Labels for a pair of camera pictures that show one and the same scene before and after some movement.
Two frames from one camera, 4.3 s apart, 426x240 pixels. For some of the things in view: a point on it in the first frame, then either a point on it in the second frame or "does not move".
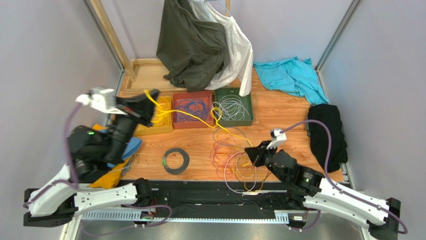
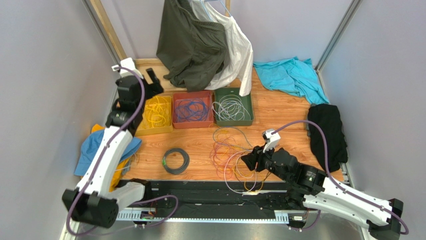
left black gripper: [140, 107] to [154, 89]
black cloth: [319, 135] does not move
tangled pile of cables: [231, 162] does not move
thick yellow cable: [159, 109] to [155, 105]
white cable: [231, 108] does not move
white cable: [230, 107] does not move
